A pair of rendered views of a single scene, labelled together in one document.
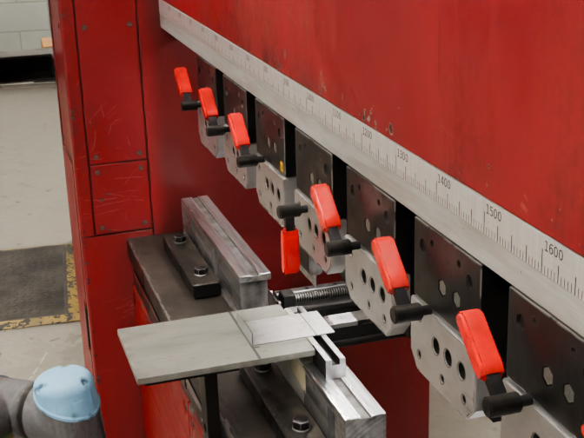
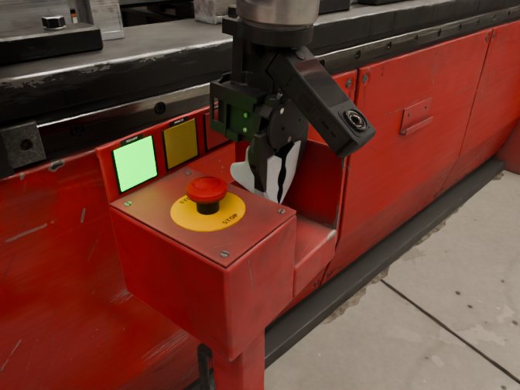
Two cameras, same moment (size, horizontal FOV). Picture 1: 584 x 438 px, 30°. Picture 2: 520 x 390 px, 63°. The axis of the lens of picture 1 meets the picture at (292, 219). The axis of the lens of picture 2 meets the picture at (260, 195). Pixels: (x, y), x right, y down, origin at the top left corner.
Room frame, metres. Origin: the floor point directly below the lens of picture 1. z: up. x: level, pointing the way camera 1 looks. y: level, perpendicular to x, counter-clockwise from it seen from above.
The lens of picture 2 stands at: (1.41, 0.64, 1.00)
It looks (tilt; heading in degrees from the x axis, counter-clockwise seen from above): 31 degrees down; 243
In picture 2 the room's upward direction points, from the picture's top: straight up
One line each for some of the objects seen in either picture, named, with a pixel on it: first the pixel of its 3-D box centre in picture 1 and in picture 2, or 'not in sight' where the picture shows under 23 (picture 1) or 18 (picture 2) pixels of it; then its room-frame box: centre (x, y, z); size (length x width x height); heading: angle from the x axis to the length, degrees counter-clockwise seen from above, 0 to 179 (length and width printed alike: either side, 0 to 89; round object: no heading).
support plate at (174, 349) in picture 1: (213, 341); not in sight; (1.49, 0.12, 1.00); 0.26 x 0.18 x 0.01; 107
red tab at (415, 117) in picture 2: not in sight; (418, 115); (0.51, -0.16, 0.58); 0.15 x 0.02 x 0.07; 17
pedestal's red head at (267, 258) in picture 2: not in sight; (233, 211); (1.26, 0.28, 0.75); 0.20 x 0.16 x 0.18; 26
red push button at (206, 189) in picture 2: not in sight; (207, 199); (1.30, 0.31, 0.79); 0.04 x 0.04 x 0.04
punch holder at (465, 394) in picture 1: (480, 311); not in sight; (0.99, -0.18, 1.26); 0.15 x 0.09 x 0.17; 17
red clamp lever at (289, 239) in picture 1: (294, 238); not in sight; (1.37, 0.00, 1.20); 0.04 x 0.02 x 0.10; 107
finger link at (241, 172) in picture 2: not in sight; (251, 179); (1.23, 0.27, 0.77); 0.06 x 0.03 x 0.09; 116
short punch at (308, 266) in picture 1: (304, 246); not in sight; (1.54, -0.02, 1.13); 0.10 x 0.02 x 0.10; 17
